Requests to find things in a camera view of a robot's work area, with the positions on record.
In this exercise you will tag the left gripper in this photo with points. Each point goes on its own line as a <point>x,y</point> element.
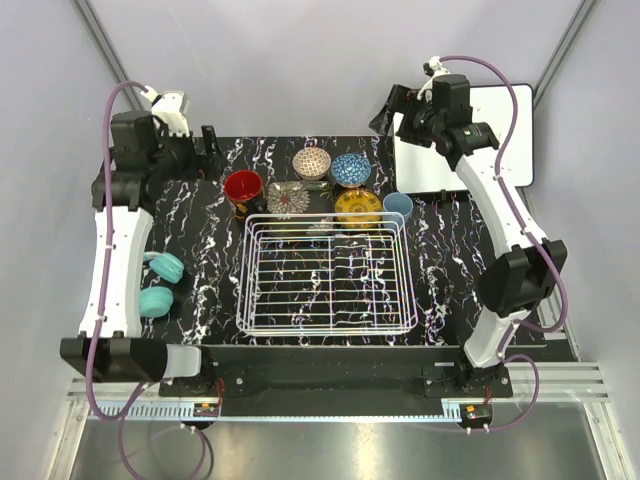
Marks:
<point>213,152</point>

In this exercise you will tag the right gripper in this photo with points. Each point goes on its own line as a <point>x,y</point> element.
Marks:
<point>398,101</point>

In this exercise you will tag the blue patterned bowl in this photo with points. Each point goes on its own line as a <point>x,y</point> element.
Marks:
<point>351,170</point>

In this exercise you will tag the black floral square plate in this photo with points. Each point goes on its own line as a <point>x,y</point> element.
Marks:
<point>299,208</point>

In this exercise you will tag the brown patterned bowl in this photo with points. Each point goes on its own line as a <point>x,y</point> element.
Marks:
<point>311,163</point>

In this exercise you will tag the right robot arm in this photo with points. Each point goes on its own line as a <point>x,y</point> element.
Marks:
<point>527,264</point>

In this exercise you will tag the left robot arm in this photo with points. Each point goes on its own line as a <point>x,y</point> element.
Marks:
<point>129,282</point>

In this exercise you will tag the red and black mug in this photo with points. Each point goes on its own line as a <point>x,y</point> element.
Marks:
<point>245,191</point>

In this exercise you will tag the white whiteboard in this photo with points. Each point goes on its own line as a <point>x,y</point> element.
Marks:
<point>419,170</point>

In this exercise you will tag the light blue cup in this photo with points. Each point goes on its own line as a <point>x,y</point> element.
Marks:
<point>400,203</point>

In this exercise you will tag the yellow patterned bowl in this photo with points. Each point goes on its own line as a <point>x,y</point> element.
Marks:
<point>358,208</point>

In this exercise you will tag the black marble mat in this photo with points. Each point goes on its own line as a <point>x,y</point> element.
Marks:
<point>449,247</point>

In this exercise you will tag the teal cat-ear headphones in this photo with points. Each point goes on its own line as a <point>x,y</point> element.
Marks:
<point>156,301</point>

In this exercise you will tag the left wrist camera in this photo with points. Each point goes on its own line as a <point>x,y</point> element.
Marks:
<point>171,108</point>

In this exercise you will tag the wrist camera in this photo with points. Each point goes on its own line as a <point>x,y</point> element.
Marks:
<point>171,108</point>
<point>433,68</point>

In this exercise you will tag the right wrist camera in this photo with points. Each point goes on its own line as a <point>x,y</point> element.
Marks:
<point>433,68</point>

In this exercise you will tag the white wire dish rack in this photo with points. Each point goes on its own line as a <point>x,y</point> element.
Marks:
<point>347,282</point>

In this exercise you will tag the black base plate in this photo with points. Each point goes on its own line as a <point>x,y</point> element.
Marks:
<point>327,381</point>

